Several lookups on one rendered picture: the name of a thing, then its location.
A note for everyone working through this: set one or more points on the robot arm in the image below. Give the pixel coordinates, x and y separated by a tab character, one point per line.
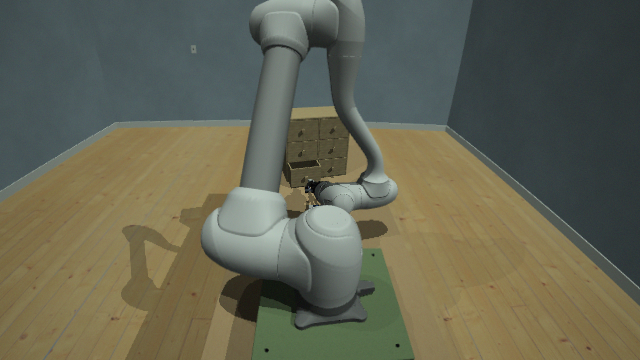
321	252

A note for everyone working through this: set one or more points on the dark brown wooden chest of drawers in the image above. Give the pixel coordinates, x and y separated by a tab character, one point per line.
313	113

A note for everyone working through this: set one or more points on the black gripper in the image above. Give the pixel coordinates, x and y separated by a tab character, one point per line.
311	184

